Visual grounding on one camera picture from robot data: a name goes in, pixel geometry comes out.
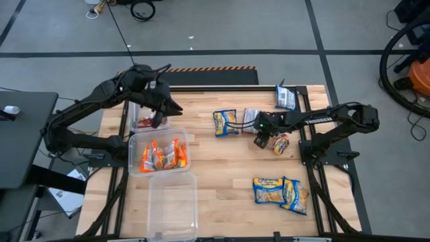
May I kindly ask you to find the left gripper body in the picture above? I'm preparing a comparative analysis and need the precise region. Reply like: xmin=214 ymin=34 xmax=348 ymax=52
xmin=142 ymin=82 xmax=172 ymax=114

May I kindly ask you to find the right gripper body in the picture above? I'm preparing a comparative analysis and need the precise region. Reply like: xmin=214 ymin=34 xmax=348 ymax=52
xmin=257 ymin=112 xmax=286 ymax=135

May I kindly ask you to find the clear plastic bin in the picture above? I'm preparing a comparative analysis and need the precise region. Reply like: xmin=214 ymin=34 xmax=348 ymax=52
xmin=128 ymin=98 xmax=172 ymax=133
xmin=127 ymin=127 xmax=192 ymax=178
xmin=146 ymin=171 xmax=200 ymax=242

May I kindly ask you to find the blue Maruchan ramen pack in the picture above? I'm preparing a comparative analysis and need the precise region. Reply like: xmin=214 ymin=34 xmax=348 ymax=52
xmin=252 ymin=177 xmax=286 ymax=205
xmin=279 ymin=177 xmax=310 ymax=216
xmin=212 ymin=108 xmax=241 ymax=138
xmin=275 ymin=85 xmax=298 ymax=114

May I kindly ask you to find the black hazard-striped floor mat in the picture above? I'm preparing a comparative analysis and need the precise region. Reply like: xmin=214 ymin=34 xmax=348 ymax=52
xmin=115 ymin=66 xmax=259 ymax=87

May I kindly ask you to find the black desk leg bar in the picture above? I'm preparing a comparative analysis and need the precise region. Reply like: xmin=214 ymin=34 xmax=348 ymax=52
xmin=25 ymin=165 xmax=89 ymax=196

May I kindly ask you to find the white paper sheet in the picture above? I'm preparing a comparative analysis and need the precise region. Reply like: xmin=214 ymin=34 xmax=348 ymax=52
xmin=48 ymin=169 xmax=87 ymax=219

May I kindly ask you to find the black desk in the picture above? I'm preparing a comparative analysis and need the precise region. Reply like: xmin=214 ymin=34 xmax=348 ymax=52
xmin=0 ymin=91 xmax=60 ymax=191

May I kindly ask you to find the orange shop vacuum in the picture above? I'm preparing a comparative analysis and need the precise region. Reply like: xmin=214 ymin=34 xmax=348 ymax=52
xmin=408 ymin=58 xmax=430 ymax=98

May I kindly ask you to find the black equipment case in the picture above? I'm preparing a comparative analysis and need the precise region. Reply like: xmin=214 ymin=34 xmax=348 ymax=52
xmin=393 ymin=0 xmax=430 ymax=24

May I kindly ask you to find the black aluminium rig frame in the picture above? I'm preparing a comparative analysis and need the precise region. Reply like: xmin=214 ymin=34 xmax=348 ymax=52
xmin=79 ymin=85 xmax=370 ymax=242

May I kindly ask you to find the long black floor cable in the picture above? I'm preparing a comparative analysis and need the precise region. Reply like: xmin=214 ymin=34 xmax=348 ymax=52
xmin=106 ymin=0 xmax=137 ymax=67

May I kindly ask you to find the coiled black cable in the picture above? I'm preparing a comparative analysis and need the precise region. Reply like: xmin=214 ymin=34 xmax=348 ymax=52
xmin=130 ymin=0 xmax=157 ymax=23

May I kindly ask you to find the black vacuum hose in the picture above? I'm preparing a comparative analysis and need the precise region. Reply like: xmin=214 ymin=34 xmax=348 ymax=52
xmin=379 ymin=15 xmax=430 ymax=118

